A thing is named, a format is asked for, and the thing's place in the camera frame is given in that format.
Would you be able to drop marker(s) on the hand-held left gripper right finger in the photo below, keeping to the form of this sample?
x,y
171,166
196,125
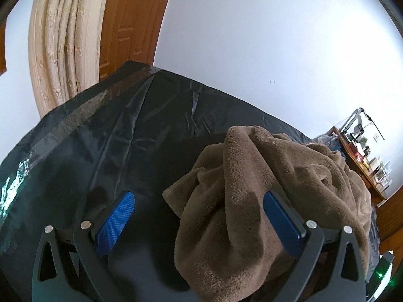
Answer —
x,y
282,223

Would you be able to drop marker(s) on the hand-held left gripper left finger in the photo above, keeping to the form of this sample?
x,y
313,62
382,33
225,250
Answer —
x,y
117,223

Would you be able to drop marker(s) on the brown fleece garment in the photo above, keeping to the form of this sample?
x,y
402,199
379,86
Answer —
x,y
239,195

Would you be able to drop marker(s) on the clear plastic bag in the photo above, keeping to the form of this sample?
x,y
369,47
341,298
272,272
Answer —
x,y
327,140

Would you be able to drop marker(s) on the wooden desk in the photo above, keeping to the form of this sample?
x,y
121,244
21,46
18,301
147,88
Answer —
x,y
362,170

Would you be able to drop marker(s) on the black bed cover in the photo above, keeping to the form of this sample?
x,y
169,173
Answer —
x,y
104,125

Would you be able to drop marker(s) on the white desk lamp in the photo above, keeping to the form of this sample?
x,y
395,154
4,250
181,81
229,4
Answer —
x,y
357,122

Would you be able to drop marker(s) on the beige curtain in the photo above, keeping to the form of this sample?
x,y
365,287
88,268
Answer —
x,y
66,37

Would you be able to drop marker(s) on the wooden door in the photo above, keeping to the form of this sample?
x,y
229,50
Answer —
x,y
132,22

